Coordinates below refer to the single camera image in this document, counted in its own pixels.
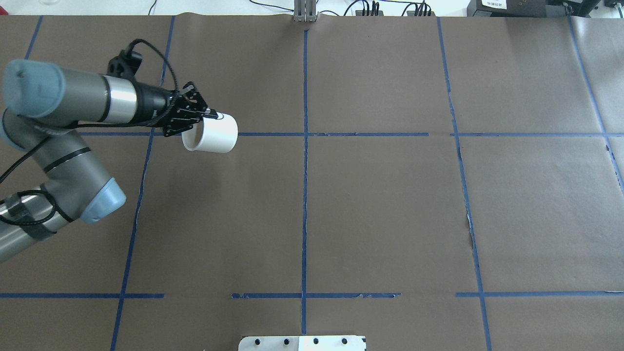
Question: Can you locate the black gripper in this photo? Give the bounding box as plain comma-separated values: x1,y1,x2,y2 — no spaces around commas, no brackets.
135,81,224,137

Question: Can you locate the white smiley mug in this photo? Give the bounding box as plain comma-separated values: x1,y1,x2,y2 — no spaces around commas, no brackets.
181,113,238,153

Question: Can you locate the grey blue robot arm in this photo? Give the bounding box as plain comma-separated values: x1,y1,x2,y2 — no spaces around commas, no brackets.
1,58,238,262

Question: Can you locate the aluminium frame post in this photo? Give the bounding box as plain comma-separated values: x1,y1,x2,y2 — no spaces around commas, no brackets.
293,0,318,22

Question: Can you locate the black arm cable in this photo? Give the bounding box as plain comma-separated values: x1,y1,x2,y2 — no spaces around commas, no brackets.
0,39,180,230

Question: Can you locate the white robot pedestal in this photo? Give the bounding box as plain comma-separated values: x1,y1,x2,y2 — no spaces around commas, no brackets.
238,335,367,351

